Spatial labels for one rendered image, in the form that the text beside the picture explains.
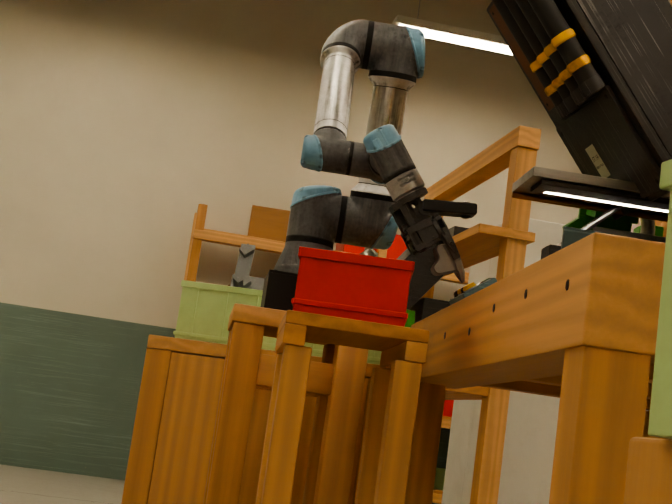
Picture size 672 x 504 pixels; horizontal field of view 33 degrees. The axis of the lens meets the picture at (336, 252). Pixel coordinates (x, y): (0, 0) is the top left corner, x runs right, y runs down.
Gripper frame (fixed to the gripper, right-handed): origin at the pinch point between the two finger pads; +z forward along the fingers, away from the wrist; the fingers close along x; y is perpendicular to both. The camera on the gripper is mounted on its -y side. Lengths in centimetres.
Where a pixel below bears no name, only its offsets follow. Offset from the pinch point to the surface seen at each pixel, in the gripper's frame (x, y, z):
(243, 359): -23, 48, -6
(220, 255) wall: -707, 1, -118
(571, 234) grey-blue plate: 23.2, -16.6, 2.8
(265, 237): -659, -34, -109
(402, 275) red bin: 28.7, 17.1, -4.5
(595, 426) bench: 88, 16, 26
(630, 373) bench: 88, 8, 22
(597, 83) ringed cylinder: 43, -27, -19
